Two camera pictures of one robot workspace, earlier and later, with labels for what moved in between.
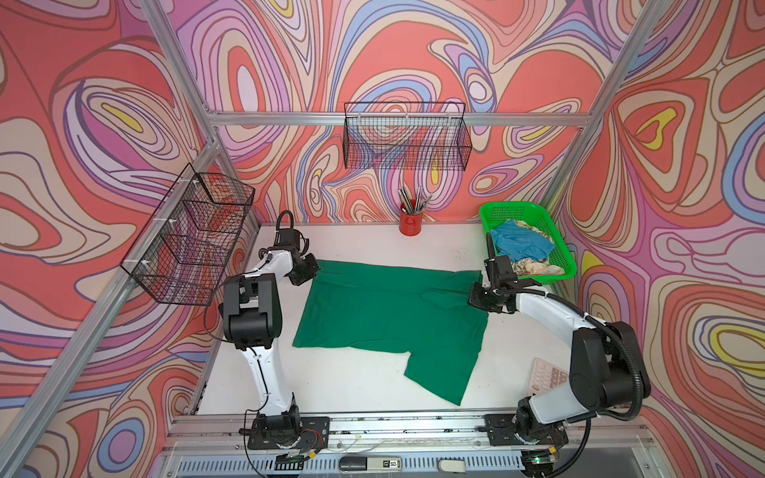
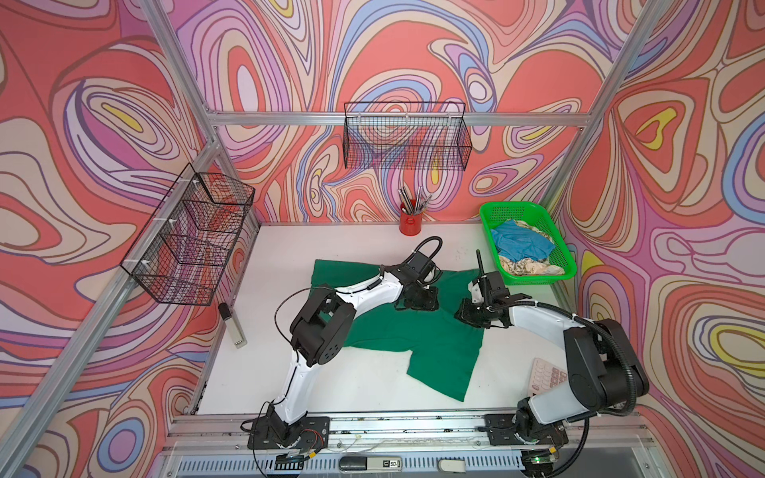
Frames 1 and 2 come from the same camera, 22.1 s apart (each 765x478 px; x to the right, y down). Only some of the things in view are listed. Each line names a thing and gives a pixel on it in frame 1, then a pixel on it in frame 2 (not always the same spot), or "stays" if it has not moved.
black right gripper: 476,300 → 466,315
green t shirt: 390,310 stays
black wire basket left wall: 184,250 stays
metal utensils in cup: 410,205 stays
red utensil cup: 410,224 stays
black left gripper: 313,271 → 433,304
